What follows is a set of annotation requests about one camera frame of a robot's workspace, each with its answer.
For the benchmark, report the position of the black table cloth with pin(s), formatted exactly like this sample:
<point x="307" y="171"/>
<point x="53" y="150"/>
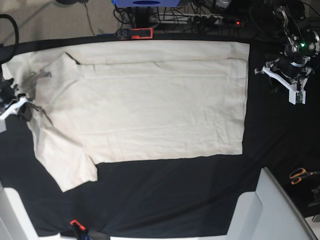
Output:
<point x="174" y="198"/>

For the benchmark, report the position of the orange black clamp top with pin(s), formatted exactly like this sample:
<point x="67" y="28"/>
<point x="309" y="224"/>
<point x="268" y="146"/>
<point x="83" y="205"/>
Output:
<point x="135" y="34"/>

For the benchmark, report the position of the white frame left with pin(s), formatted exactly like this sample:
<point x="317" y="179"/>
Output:
<point x="15" y="223"/>

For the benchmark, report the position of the orange clamp bottom edge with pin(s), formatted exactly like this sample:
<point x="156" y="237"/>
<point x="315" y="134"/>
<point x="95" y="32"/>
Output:
<point x="77" y="225"/>

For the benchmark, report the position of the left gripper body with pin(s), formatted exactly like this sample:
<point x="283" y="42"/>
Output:
<point x="291" y="73"/>

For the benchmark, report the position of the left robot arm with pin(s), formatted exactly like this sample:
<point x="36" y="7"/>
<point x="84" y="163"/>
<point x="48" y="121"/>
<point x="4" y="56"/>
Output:
<point x="285" y="22"/>

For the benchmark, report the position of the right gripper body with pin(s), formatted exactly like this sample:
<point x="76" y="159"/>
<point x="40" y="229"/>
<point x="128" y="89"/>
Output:
<point x="10" y="101"/>

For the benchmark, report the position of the orange handled scissors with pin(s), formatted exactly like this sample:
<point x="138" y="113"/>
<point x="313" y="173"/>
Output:
<point x="300" y="174"/>

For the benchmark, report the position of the white power strip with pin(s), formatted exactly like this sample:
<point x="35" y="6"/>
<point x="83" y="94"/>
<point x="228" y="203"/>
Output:
<point x="182" y="18"/>

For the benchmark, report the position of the white T-shirt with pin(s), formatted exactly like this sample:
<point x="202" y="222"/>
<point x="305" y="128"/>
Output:
<point x="122" y="101"/>

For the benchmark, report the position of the blue box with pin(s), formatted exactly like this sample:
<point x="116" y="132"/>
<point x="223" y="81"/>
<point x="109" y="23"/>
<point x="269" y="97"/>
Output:
<point x="145" y="3"/>

